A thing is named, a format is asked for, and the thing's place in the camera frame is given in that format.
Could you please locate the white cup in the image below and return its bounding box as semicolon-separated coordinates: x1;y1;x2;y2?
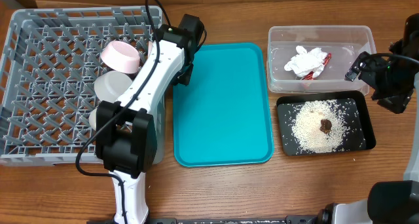
88;109;97;130

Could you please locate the red snack wrapper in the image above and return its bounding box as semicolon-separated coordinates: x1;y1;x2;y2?
301;53;332;80

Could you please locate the black waste tray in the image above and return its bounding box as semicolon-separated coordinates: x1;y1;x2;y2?
276;90;376;156

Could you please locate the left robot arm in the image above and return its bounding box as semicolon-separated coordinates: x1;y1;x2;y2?
95;14;206;223

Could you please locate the teal serving tray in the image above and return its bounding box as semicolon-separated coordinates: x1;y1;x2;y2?
173;43;274;168

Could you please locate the pile of rice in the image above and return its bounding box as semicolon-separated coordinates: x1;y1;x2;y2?
278;98;366;155

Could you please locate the white napkin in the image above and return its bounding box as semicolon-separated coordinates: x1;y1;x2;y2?
284;46;328;78

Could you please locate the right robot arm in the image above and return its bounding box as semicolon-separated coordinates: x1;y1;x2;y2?
312;14;418;223

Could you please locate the brown food scrap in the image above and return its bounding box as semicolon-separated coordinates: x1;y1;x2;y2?
319;119;332;134

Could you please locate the clear plastic bin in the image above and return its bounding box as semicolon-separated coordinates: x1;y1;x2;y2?
266;26;376;95

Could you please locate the small pink bowl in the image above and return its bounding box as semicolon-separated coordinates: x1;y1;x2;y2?
100;41;141;74

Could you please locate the grey plastic dish rack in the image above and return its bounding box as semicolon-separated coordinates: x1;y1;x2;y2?
1;6;164;166

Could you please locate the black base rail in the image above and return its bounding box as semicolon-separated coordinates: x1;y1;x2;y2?
145;214;330;224

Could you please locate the grey bowl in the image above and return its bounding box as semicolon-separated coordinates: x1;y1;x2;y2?
94;71;132;103

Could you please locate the large white plate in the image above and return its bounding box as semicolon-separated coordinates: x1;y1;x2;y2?
147;41;153;57

